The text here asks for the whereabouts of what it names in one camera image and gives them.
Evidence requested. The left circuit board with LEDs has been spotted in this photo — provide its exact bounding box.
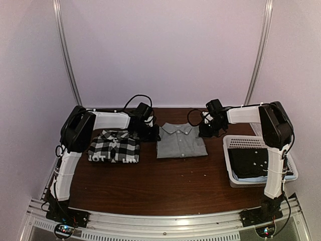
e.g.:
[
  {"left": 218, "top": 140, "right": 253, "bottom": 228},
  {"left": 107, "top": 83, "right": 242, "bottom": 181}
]
[{"left": 54, "top": 223, "right": 75, "bottom": 239}]

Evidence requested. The front aluminium rail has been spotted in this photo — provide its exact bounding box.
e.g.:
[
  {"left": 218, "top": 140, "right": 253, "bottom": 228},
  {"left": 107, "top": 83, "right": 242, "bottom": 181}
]
[{"left": 25, "top": 193, "right": 311, "bottom": 241}]

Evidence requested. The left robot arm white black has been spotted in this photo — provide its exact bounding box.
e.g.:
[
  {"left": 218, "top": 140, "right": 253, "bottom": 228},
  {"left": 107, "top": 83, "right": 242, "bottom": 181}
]
[{"left": 48, "top": 102, "right": 159, "bottom": 202}]

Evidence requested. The grey long sleeve shirt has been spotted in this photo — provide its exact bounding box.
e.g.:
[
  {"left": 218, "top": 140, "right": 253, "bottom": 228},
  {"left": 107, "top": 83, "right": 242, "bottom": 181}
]
[{"left": 156, "top": 123, "right": 208, "bottom": 159}]

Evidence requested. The left aluminium frame post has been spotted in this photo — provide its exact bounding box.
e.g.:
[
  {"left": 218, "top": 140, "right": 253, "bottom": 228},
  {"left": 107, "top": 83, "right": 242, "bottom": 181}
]
[{"left": 52, "top": 0, "right": 82, "bottom": 105}]

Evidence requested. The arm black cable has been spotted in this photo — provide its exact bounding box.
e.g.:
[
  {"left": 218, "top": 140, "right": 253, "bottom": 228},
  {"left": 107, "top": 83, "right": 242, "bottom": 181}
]
[
  {"left": 187, "top": 108, "right": 205, "bottom": 128},
  {"left": 120, "top": 94, "right": 153, "bottom": 113}
]

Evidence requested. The right circuit board with LEDs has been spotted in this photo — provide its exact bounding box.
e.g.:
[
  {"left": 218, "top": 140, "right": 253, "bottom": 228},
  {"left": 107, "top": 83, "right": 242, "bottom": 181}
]
[{"left": 255, "top": 224, "right": 276, "bottom": 238}]

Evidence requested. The black white plaid shirt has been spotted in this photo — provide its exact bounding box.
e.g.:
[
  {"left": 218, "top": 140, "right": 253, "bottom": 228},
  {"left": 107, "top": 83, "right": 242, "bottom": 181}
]
[{"left": 87, "top": 130, "right": 140, "bottom": 164}]

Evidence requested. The white plastic laundry basket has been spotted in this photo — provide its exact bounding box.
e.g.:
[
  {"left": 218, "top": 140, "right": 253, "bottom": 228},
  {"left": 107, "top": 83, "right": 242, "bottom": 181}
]
[{"left": 222, "top": 135, "right": 299, "bottom": 188}]

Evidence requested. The right aluminium frame post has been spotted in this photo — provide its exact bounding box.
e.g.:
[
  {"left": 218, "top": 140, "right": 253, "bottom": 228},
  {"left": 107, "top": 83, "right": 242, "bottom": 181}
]
[{"left": 244, "top": 0, "right": 273, "bottom": 105}]

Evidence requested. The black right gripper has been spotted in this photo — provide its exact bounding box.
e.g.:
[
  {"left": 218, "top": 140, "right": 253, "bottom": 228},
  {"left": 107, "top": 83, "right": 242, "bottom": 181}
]
[{"left": 200, "top": 118, "right": 226, "bottom": 137}]

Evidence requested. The black shirt in basket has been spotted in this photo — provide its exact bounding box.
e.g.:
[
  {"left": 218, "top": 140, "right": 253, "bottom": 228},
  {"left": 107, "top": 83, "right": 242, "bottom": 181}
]
[{"left": 227, "top": 148, "right": 293, "bottom": 179}]

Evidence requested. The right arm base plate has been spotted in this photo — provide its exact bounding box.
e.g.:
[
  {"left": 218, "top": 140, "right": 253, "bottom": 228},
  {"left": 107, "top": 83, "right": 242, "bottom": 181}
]
[{"left": 239, "top": 203, "right": 283, "bottom": 227}]

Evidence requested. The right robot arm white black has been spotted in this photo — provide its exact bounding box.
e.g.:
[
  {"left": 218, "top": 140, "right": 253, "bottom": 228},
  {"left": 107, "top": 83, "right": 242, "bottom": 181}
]
[{"left": 202, "top": 99, "right": 295, "bottom": 200}]

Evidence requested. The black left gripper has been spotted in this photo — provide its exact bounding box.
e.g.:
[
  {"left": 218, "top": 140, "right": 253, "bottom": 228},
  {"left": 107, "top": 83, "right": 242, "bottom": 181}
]
[{"left": 133, "top": 123, "right": 161, "bottom": 143}]

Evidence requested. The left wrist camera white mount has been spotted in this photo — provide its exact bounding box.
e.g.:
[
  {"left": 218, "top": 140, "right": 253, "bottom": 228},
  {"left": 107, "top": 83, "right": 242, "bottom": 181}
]
[{"left": 144, "top": 115, "right": 155, "bottom": 127}]

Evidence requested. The light blue shirt in basket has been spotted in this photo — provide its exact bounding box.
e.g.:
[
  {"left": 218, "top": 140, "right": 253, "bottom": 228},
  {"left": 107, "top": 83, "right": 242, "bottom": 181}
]
[{"left": 232, "top": 171, "right": 297, "bottom": 183}]

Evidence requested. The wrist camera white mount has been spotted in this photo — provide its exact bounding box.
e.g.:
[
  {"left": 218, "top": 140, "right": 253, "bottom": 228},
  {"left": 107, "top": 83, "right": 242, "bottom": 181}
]
[
  {"left": 144, "top": 115, "right": 155, "bottom": 127},
  {"left": 201, "top": 111, "right": 213, "bottom": 125}
]

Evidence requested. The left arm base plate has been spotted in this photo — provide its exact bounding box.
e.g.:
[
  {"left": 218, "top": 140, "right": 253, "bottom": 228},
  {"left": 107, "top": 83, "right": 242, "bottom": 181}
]
[{"left": 46, "top": 205, "right": 89, "bottom": 228}]

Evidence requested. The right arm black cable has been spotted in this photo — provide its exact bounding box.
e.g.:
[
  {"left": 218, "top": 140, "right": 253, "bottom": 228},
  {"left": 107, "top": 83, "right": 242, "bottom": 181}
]
[{"left": 187, "top": 108, "right": 205, "bottom": 128}]

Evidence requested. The circuit board with leds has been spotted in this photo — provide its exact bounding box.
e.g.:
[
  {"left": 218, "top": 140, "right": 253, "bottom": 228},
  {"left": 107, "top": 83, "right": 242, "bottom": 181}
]
[
  {"left": 54, "top": 223, "right": 75, "bottom": 239},
  {"left": 255, "top": 224, "right": 276, "bottom": 238}
]

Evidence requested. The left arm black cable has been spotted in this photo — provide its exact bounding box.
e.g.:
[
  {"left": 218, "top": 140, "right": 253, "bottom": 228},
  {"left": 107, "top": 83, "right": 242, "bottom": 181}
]
[{"left": 120, "top": 94, "right": 153, "bottom": 113}]

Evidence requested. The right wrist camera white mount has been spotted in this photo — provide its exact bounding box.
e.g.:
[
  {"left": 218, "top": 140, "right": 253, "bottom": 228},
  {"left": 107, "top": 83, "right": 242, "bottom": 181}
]
[{"left": 201, "top": 111, "right": 213, "bottom": 125}]

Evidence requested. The aluminium frame post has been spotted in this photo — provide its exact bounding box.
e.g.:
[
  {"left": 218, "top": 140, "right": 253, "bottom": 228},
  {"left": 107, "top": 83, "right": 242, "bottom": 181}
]
[
  {"left": 244, "top": 0, "right": 273, "bottom": 105},
  {"left": 52, "top": 0, "right": 82, "bottom": 105}
]

